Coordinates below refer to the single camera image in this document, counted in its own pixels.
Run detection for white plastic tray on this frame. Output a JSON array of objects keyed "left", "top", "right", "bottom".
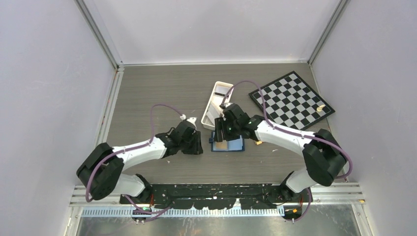
[{"left": 201, "top": 81, "right": 233, "bottom": 130}]

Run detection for blue card holder wallet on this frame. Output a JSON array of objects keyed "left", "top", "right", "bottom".
[{"left": 209, "top": 131, "right": 245, "bottom": 152}]

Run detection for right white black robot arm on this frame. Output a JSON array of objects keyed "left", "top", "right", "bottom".
[{"left": 214, "top": 103, "right": 349, "bottom": 202}]

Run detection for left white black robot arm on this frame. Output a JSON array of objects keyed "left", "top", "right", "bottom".
[{"left": 76, "top": 117, "right": 203, "bottom": 204}]

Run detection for grey cards in tray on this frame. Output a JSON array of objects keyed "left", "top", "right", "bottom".
[{"left": 206, "top": 101, "right": 221, "bottom": 125}]

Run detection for silver card at tray end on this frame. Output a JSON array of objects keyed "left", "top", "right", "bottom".
[{"left": 214, "top": 84, "right": 231, "bottom": 97}]

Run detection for black white chessboard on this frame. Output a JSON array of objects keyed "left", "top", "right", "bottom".
[{"left": 248, "top": 71, "right": 335, "bottom": 130}]

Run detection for beige chess piece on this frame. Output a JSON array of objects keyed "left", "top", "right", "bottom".
[{"left": 316, "top": 104, "right": 325, "bottom": 113}]

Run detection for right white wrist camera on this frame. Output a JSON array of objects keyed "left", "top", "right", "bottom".
[{"left": 219, "top": 102, "right": 233, "bottom": 113}]

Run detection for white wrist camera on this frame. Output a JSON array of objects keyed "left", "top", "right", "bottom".
[
  {"left": 219, "top": 102, "right": 233, "bottom": 113},
  {"left": 179, "top": 114, "right": 197, "bottom": 129}
]

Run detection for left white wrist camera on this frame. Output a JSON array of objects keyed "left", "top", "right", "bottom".
[{"left": 179, "top": 114, "right": 197, "bottom": 129}]

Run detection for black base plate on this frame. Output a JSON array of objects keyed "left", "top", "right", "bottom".
[{"left": 130, "top": 183, "right": 309, "bottom": 210}]

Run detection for aluminium frame rail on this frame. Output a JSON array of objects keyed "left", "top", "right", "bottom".
[{"left": 69, "top": 185, "right": 122, "bottom": 207}]

